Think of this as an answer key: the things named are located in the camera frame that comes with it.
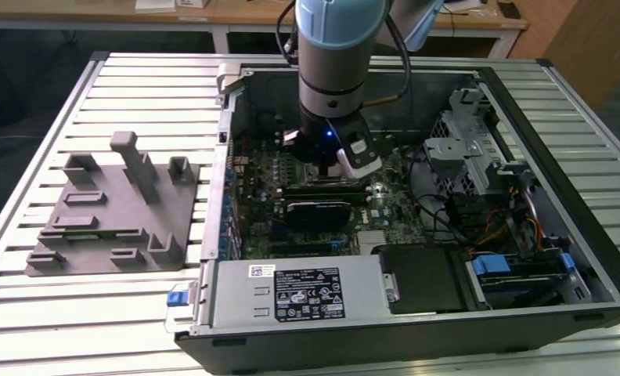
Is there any black open PC case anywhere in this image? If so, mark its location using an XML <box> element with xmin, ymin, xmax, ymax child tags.
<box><xmin>172</xmin><ymin>62</ymin><xmax>620</xmax><ymax>376</ymax></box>

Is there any metal drive cage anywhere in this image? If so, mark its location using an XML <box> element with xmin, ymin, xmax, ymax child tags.
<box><xmin>423</xmin><ymin>88</ymin><xmax>507</xmax><ymax>197</ymax></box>

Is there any green motherboard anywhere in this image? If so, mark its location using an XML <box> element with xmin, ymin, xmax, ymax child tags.
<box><xmin>229</xmin><ymin>131</ymin><xmax>432</xmax><ymax>260</ymax></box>

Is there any CPU socket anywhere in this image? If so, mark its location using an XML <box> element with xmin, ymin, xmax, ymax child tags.
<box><xmin>301</xmin><ymin>158</ymin><xmax>357</xmax><ymax>187</ymax></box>

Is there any blue disk carrier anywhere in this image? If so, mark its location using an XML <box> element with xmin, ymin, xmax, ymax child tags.
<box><xmin>468</xmin><ymin>252</ymin><xmax>577</xmax><ymax>283</ymax></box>

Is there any copper cable sleeve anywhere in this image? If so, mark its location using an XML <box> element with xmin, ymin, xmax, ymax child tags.
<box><xmin>363</xmin><ymin>92</ymin><xmax>399</xmax><ymax>107</ymax></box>

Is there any orange yellow wire bundle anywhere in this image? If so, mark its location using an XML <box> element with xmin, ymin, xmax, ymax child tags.
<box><xmin>476</xmin><ymin>187</ymin><xmax>545</xmax><ymax>251</ymax></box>

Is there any silver power supply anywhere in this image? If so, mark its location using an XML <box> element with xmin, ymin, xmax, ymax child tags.
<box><xmin>204</xmin><ymin>256</ymin><xmax>397</xmax><ymax>329</ymax></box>

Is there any grey parts rack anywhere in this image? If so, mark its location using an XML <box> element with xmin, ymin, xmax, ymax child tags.
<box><xmin>21</xmin><ymin>130</ymin><xmax>202</xmax><ymax>278</ymax></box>

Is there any blue case latch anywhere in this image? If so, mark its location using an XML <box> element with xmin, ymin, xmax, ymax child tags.
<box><xmin>165</xmin><ymin>284</ymin><xmax>192</xmax><ymax>307</ymax></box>

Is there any wooden cabinet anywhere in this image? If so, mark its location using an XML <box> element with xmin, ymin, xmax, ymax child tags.
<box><xmin>507</xmin><ymin>0</ymin><xmax>620</xmax><ymax>113</ymax></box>

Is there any black graphics card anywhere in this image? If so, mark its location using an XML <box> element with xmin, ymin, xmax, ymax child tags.
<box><xmin>281</xmin><ymin>199</ymin><xmax>353</xmax><ymax>229</ymax></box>

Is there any green RAM stick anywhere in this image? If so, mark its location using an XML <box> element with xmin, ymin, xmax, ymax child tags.
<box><xmin>61</xmin><ymin>231</ymin><xmax>121</xmax><ymax>240</ymax></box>

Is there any wooden desk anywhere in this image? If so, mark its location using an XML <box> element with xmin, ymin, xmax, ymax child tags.
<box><xmin>0</xmin><ymin>0</ymin><xmax>531</xmax><ymax>60</ymax></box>

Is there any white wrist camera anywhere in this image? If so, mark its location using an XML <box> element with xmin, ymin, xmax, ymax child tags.
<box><xmin>335</xmin><ymin>131</ymin><xmax>385</xmax><ymax>182</ymax></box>

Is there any silver chipset heatsink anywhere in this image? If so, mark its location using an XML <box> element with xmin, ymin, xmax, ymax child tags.
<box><xmin>359</xmin><ymin>230</ymin><xmax>389</xmax><ymax>256</ymax></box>

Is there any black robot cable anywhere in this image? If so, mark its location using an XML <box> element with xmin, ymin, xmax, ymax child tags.
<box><xmin>385</xmin><ymin>15</ymin><xmax>415</xmax><ymax>103</ymax></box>

